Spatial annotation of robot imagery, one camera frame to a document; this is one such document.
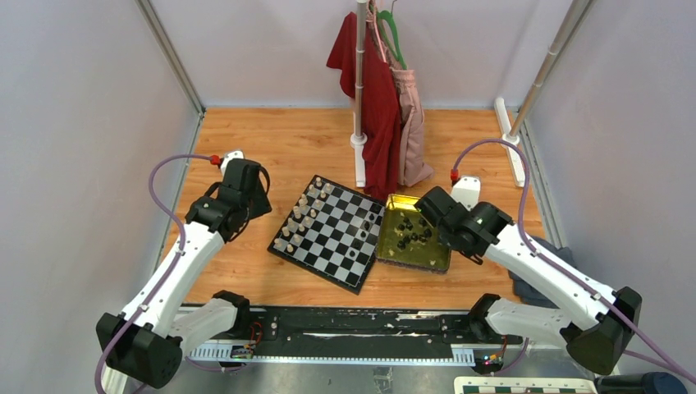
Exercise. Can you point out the silver diagonal rack pole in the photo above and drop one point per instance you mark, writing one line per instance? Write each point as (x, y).
(571, 22)

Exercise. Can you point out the white chess pieces row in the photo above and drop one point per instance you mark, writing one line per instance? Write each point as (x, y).
(300, 233)

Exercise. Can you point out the aluminium frame rail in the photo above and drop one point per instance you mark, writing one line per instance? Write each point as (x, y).
(152, 351)

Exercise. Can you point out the black pieces in tin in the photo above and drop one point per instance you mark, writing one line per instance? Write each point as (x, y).
(412, 233)

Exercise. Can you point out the red hanging shirt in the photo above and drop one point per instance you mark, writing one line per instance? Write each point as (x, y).
(381, 112)

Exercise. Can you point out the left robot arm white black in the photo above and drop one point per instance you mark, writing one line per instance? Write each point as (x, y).
(174, 283)

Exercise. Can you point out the yellow square tin box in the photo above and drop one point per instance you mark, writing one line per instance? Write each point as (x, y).
(432, 257)

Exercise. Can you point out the grey crumpled cloth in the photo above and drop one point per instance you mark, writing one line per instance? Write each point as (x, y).
(541, 272)

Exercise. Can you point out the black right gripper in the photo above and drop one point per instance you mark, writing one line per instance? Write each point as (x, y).
(469, 208)

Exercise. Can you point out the black white chessboard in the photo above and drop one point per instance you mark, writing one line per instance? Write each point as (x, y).
(332, 232)

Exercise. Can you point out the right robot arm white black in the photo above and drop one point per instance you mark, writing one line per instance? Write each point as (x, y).
(592, 321)

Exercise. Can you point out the dark blue object corner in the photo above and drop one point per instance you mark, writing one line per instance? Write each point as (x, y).
(640, 383)

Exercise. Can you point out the white clothes rack pole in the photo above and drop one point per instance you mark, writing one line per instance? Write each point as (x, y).
(358, 138)

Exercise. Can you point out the green clothes hanger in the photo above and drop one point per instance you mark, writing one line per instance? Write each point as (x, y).
(389, 31)

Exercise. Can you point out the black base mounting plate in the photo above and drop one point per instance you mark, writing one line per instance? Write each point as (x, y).
(353, 334)

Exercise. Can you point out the pink hanging garment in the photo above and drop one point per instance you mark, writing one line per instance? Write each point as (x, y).
(412, 167)

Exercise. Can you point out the white rack foot bar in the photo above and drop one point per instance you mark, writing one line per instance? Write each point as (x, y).
(518, 162)

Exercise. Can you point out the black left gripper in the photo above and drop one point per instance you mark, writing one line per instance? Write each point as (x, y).
(263, 205)

